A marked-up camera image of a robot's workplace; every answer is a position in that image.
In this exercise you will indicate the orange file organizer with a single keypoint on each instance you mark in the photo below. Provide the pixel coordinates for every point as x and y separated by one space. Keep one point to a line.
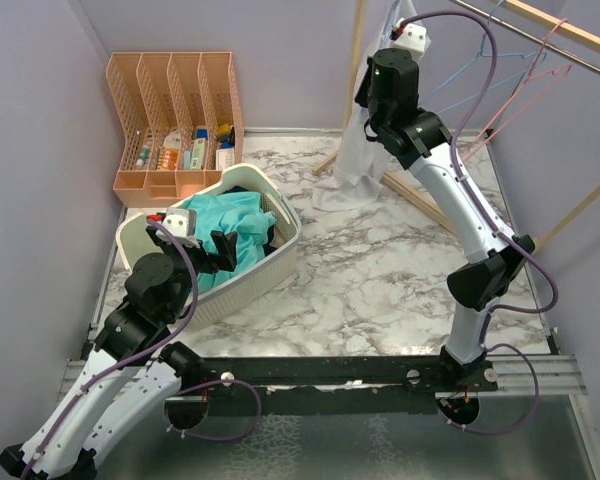
162 91

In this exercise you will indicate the blue wire hanger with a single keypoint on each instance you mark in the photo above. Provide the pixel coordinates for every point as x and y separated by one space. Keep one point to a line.
458 61

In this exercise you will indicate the white t shirt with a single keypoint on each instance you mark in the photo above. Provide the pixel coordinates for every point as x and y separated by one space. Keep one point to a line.
359 164

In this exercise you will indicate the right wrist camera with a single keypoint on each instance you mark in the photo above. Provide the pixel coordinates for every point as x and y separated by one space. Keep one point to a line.
410 37

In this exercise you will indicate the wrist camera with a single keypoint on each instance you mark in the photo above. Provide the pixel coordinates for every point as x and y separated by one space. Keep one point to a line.
410 37
180 222

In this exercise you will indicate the items in organizer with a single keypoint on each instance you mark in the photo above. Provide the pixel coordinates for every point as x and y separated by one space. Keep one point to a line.
172 155

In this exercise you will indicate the pink wire hanger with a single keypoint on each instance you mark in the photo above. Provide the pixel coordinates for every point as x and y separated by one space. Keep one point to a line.
530 76

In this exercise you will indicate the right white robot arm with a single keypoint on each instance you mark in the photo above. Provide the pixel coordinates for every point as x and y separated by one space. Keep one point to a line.
422 144

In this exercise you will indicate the metal hanging rod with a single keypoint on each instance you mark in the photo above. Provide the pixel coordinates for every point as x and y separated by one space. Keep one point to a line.
521 33

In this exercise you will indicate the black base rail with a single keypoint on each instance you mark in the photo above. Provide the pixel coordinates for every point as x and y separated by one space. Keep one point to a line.
307 386

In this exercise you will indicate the navy blue t shirt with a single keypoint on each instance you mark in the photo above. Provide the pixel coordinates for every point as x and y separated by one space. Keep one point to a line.
268 247

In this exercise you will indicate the cream laundry basket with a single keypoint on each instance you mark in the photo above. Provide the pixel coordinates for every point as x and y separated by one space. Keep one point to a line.
133 242

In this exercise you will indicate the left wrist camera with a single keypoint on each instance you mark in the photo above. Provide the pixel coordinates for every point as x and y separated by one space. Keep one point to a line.
180 222

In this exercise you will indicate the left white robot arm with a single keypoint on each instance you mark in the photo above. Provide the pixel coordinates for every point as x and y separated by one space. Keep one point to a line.
135 362

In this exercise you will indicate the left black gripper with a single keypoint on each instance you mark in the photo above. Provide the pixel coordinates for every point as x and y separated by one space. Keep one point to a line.
225 245

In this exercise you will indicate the teal green t shirt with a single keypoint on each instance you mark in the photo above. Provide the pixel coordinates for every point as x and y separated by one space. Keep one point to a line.
236 212

